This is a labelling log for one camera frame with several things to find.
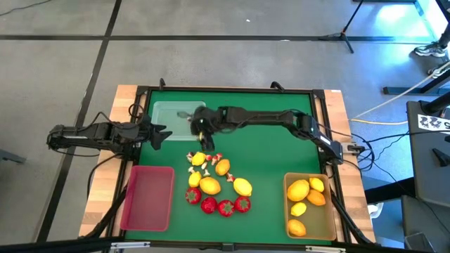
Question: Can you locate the black cable bundle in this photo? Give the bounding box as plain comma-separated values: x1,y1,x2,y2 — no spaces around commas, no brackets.
346,131,418,176

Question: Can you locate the small yellow lemon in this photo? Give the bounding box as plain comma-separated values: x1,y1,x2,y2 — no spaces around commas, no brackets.
309,177,326,193
191,151,207,167
290,202,308,217
188,171,203,188

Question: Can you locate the black stand base bar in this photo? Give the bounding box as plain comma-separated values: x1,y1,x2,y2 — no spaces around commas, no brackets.
382,68,450,96

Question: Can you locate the grey side desk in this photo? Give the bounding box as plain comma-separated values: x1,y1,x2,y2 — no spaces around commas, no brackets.
406,100,450,208

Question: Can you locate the white floor cable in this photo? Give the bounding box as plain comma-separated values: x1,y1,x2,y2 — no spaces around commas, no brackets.
351,61,450,119

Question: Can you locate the grey chair base leg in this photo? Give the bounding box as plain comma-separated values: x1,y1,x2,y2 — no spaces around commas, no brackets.
0,149,27,165

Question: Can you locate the orange citrus fruit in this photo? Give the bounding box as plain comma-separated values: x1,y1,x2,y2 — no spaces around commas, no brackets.
214,158,231,176
287,219,307,238
287,179,311,202
306,189,327,207

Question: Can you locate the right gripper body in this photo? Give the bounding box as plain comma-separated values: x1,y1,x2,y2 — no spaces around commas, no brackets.
191,106,219,137

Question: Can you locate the large yellow-orange lemon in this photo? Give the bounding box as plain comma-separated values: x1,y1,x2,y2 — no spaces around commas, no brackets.
199,176,222,196

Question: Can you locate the yellow floor cable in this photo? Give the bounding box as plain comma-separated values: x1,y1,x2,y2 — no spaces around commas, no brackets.
349,118,409,127

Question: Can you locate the black frame brace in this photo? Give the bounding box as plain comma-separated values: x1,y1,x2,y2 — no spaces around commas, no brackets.
79,186,128,240
330,191,375,246

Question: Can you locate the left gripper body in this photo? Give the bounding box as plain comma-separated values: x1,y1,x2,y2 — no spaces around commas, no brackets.
135,117,160,143

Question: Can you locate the clear plastic basket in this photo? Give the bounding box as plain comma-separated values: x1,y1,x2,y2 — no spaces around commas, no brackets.
152,100,207,142

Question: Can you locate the person's leg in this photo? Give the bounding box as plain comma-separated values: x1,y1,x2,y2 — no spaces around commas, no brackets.
437,20,450,48

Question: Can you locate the red toy tomato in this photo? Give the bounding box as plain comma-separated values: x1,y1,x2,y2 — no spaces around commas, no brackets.
233,195,252,214
217,199,236,218
185,187,203,205
200,196,219,214

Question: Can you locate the red plastic basket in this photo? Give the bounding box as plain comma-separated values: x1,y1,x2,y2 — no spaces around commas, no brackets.
120,165,176,232

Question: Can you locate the black tripod stand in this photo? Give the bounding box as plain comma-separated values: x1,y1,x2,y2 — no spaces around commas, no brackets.
318,0,366,54

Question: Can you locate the green table mat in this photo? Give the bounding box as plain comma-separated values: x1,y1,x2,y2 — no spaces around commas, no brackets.
124,90,334,246

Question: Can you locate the black aluminium table frame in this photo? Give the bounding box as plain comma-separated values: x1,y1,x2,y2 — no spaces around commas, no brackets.
105,77,354,252

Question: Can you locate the grey plastic bin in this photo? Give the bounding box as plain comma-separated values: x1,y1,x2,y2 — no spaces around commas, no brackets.
404,231,436,253

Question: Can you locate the large yellow lemon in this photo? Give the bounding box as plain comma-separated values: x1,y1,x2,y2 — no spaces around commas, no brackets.
233,177,253,197

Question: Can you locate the person's shoe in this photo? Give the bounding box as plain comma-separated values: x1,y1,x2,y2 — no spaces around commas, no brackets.
427,64,450,77
413,41,448,58

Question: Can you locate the white printed marker tag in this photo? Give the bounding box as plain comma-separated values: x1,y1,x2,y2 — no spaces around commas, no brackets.
417,114,450,132

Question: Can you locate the silver metal bracket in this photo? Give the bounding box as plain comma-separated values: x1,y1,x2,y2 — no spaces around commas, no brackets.
304,245,347,253
110,241,151,251

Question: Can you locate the yellow plastic basket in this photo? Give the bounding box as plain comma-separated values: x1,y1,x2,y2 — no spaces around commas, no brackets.
283,171,338,242

